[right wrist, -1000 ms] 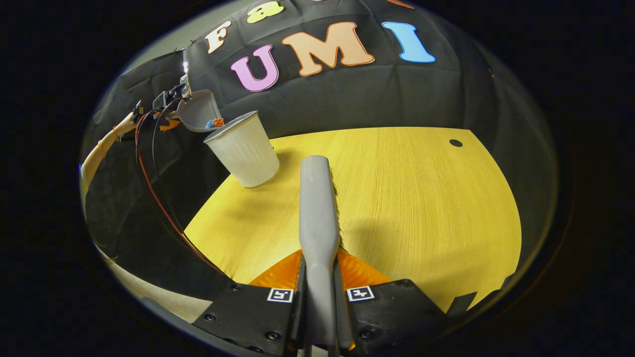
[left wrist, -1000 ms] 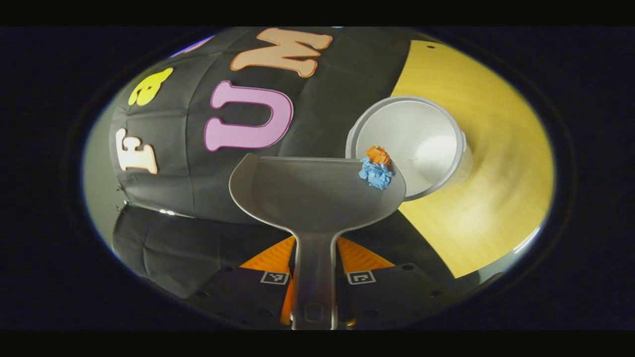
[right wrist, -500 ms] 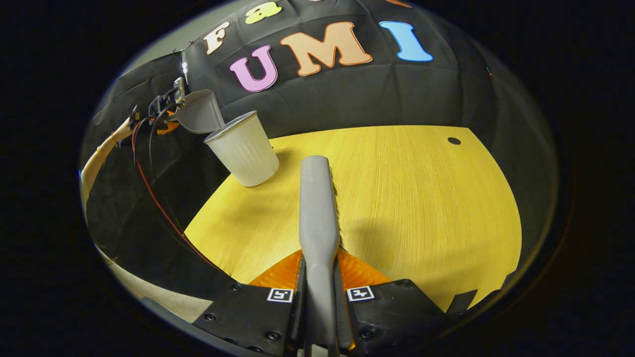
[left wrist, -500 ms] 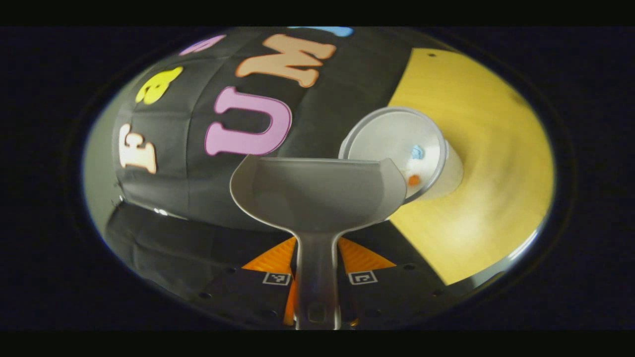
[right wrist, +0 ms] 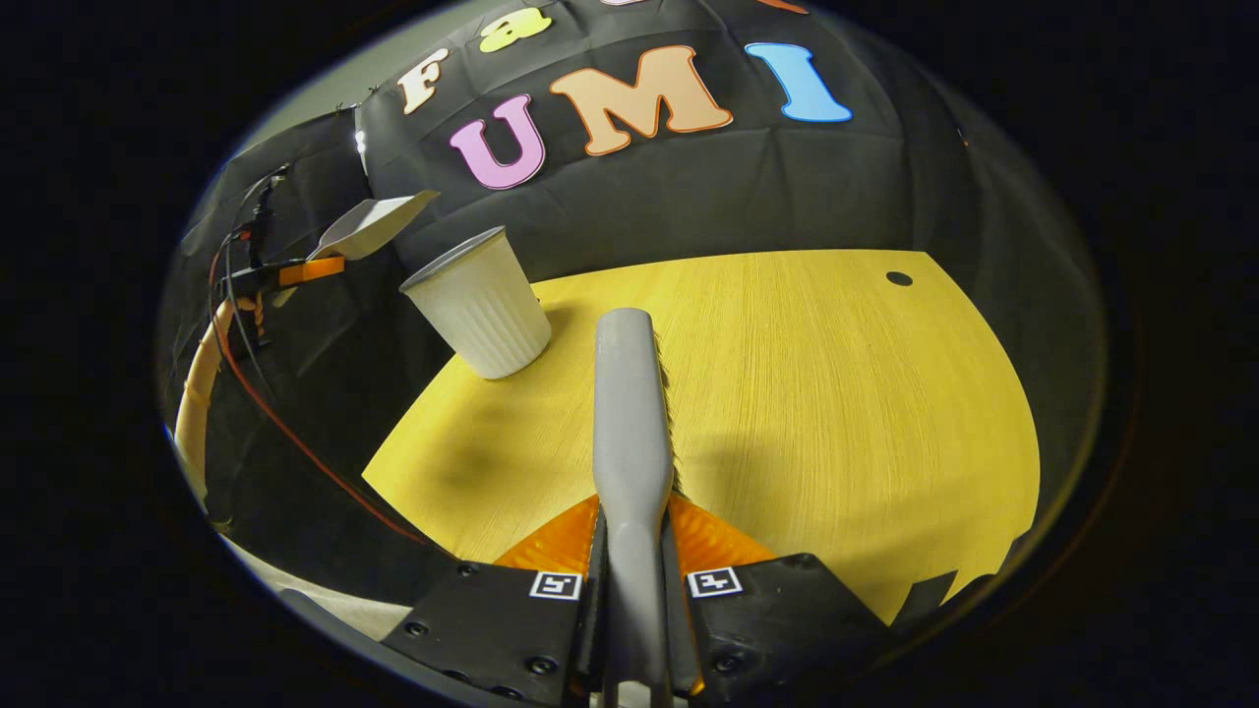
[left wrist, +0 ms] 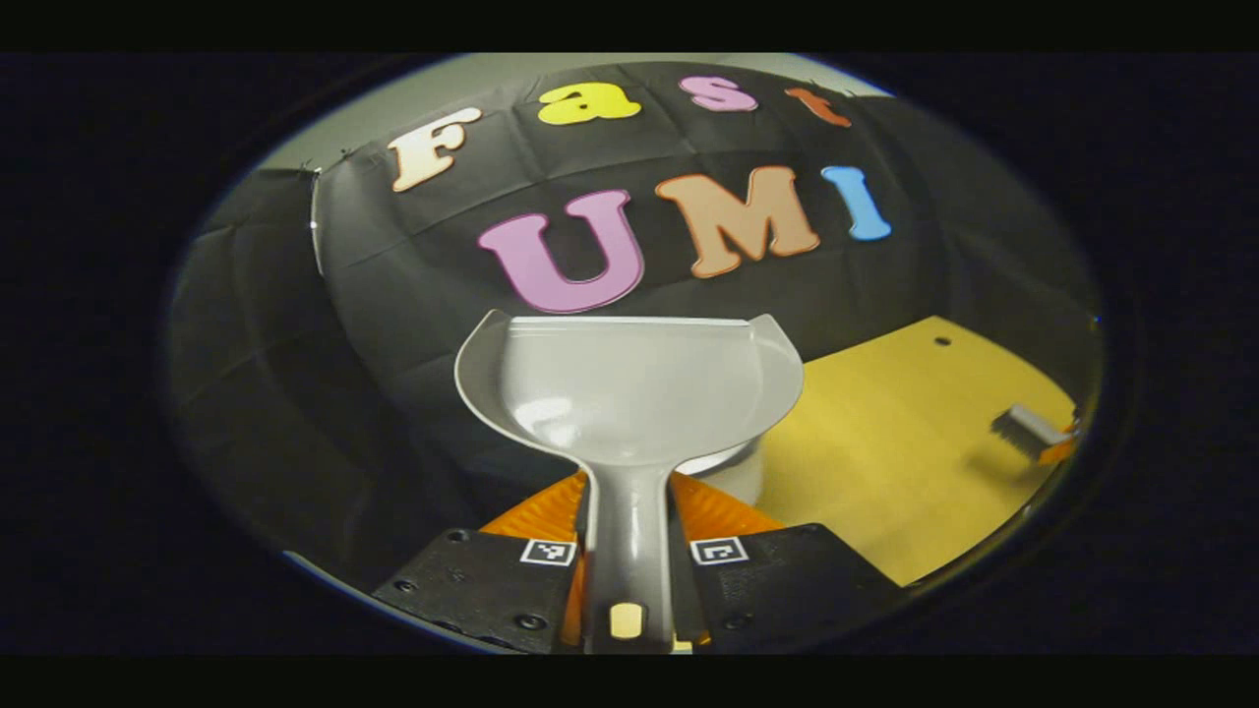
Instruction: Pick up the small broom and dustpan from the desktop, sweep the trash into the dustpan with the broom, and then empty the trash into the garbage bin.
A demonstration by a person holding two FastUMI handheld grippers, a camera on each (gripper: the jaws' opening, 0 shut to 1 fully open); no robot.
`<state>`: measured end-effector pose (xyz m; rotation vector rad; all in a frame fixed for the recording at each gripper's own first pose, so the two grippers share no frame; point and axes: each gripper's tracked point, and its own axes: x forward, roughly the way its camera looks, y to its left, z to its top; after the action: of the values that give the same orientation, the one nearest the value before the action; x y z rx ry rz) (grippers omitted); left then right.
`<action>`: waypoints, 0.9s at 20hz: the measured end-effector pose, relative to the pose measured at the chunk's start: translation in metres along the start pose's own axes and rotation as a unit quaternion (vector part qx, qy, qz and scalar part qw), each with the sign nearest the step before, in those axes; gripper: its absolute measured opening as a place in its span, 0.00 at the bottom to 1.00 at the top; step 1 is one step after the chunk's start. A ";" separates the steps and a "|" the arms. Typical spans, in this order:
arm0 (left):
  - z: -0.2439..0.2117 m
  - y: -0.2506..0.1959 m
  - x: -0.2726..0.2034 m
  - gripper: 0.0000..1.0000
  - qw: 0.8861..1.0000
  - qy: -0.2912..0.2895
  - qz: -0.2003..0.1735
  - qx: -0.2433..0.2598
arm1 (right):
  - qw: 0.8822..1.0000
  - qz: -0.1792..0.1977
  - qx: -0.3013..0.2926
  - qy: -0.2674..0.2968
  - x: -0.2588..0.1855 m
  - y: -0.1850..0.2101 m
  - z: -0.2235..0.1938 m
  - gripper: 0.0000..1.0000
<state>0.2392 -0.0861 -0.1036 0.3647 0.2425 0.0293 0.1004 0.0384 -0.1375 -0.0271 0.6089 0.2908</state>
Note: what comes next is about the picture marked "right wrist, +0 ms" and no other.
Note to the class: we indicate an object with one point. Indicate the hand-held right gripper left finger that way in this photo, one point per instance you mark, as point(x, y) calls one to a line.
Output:
point(492, 629)

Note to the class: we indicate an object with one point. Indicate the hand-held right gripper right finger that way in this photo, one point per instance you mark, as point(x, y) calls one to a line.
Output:
point(777, 629)

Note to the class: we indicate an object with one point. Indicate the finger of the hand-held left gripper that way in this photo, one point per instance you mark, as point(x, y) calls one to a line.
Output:
point(313, 270)

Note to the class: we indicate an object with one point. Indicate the grey plastic dustpan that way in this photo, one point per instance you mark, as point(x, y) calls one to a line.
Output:
point(374, 226)

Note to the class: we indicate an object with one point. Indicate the white ribbed garbage bin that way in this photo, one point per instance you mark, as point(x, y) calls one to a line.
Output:
point(482, 310)

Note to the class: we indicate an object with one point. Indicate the small grey broom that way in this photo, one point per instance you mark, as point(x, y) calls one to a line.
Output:
point(631, 442)

